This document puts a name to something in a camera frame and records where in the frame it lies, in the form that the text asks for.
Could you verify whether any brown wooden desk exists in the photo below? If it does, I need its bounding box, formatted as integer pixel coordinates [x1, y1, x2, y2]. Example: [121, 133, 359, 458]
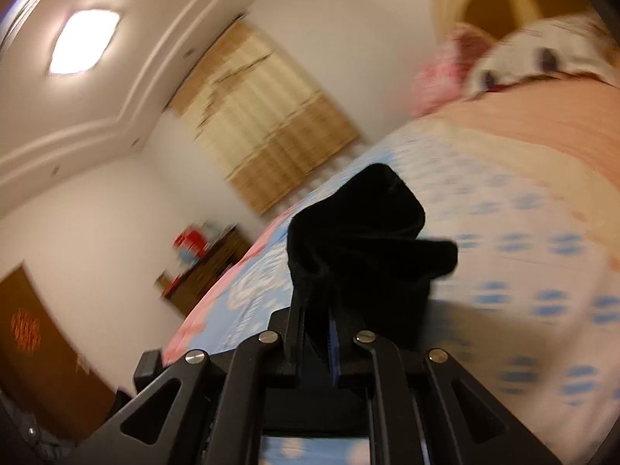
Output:
[162, 226, 250, 317]

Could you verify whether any brown wooden door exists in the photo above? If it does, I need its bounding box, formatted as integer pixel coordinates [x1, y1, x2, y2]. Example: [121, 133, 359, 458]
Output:
[0, 265, 115, 441]

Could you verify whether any blue pink patterned bedspread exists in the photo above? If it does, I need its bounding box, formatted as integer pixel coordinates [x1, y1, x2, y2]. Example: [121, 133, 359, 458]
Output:
[162, 76, 620, 461]

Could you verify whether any ceiling light panel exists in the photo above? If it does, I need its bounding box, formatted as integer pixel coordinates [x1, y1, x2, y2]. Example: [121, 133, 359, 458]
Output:
[48, 9, 121, 76]

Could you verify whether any black sweater garment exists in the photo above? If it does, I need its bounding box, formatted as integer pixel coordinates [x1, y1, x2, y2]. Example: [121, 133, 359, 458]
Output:
[287, 163, 458, 351]

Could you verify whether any pink floral folded blanket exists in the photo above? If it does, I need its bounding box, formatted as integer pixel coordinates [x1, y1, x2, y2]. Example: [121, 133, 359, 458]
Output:
[411, 23, 496, 118]

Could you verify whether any white circle-patterned pillow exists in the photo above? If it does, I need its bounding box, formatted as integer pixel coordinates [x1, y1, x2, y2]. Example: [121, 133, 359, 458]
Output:
[463, 10, 619, 99]

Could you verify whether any beige window curtain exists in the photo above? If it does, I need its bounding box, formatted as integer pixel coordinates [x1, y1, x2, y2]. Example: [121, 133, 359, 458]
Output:
[168, 20, 359, 214]

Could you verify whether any red gift bag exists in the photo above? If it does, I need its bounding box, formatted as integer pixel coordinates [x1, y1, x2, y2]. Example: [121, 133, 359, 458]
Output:
[173, 226, 208, 262]

